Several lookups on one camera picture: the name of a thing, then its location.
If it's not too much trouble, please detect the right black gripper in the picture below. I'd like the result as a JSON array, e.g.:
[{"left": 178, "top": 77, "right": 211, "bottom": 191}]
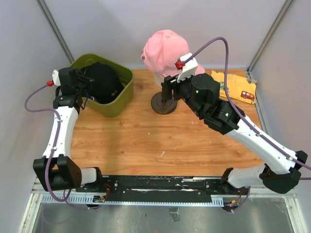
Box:
[{"left": 161, "top": 69, "right": 204, "bottom": 117}]

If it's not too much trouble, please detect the black cap gold logo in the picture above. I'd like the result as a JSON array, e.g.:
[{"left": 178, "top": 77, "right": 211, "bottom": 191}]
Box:
[{"left": 81, "top": 62, "right": 124, "bottom": 104}]

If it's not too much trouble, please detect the pink baseball cap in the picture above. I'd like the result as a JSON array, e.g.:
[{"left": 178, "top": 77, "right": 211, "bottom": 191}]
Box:
[{"left": 140, "top": 30, "right": 190, "bottom": 77}]

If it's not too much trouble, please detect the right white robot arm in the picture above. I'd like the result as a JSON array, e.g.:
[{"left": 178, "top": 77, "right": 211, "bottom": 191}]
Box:
[{"left": 161, "top": 73, "right": 308, "bottom": 194}]

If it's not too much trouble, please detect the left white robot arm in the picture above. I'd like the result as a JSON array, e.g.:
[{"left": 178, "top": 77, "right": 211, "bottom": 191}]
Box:
[{"left": 33, "top": 67, "right": 104, "bottom": 192}]

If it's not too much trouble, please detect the white mannequin head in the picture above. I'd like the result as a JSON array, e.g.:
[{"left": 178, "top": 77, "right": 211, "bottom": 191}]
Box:
[{"left": 153, "top": 72, "right": 165, "bottom": 86}]

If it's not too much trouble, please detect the green plastic bin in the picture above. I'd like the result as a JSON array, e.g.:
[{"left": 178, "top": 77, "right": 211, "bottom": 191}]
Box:
[{"left": 70, "top": 53, "right": 134, "bottom": 117}]

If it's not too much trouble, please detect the yellow cartoon car cloth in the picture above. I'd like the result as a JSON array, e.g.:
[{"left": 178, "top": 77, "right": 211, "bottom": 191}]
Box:
[{"left": 211, "top": 70, "right": 256, "bottom": 104}]

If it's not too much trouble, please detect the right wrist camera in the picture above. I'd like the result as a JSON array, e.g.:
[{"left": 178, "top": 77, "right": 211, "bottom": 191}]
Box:
[{"left": 175, "top": 53, "right": 198, "bottom": 83}]

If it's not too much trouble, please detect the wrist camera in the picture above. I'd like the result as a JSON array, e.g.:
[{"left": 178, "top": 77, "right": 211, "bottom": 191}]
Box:
[
  {"left": 175, "top": 53, "right": 198, "bottom": 83},
  {"left": 46, "top": 70, "right": 61, "bottom": 86}
]

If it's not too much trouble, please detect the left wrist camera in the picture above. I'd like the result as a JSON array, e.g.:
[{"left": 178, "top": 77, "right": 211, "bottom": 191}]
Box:
[{"left": 46, "top": 70, "right": 61, "bottom": 86}]

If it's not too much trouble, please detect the right aluminium frame post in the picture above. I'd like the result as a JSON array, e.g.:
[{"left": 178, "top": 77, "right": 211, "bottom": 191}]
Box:
[{"left": 245, "top": 0, "right": 295, "bottom": 75}]

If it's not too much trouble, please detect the aluminium frame post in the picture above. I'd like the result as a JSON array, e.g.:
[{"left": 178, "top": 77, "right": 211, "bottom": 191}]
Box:
[
  {"left": 35, "top": 0, "right": 74, "bottom": 63},
  {"left": 245, "top": 0, "right": 295, "bottom": 75}
]

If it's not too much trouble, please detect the left aluminium frame post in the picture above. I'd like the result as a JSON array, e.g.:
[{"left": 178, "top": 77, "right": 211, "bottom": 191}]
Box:
[{"left": 35, "top": 0, "right": 74, "bottom": 63}]

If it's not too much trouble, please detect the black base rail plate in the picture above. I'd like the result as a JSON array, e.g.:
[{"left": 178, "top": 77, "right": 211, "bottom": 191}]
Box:
[{"left": 76, "top": 175, "right": 247, "bottom": 200}]

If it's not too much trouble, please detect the grey slotted cable duct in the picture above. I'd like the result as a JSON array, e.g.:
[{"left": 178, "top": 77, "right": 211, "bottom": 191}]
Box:
[{"left": 40, "top": 194, "right": 224, "bottom": 207}]

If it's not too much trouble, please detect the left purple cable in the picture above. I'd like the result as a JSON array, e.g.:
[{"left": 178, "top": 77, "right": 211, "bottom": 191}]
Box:
[{"left": 24, "top": 83, "right": 105, "bottom": 211}]

